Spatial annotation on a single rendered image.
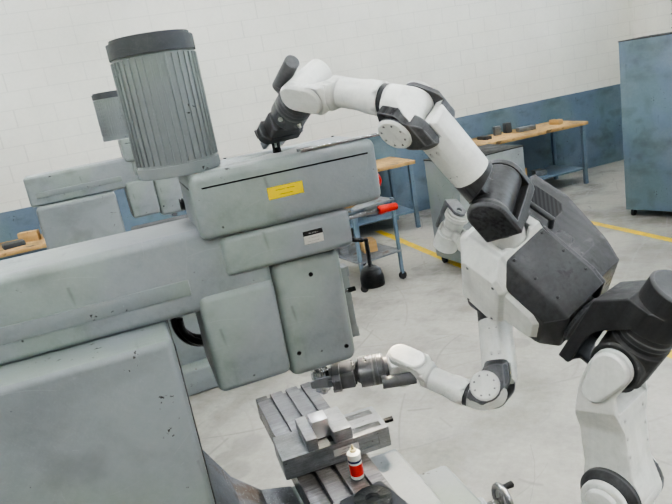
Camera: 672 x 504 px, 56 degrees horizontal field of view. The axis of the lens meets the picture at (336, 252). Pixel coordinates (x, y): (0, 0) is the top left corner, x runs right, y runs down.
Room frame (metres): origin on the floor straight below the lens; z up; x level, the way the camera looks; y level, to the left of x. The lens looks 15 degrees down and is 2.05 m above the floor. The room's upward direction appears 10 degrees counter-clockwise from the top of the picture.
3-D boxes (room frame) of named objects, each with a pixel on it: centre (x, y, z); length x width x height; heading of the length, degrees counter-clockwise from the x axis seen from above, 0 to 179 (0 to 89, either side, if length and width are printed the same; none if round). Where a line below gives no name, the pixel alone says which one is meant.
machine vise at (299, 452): (1.79, 0.12, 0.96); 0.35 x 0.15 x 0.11; 105
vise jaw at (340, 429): (1.79, 0.09, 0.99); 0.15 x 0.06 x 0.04; 15
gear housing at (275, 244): (1.62, 0.14, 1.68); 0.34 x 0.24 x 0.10; 107
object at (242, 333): (1.58, 0.29, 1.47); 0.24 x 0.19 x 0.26; 17
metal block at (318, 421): (1.78, 0.15, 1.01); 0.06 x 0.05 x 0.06; 15
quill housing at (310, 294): (1.63, 0.11, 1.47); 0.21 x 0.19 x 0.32; 17
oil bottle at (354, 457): (1.63, 0.05, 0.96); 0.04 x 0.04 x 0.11
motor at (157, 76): (1.56, 0.34, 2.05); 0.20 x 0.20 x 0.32
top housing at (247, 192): (1.63, 0.12, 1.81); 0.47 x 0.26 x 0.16; 107
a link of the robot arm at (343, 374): (1.63, 0.01, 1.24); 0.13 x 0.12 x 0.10; 179
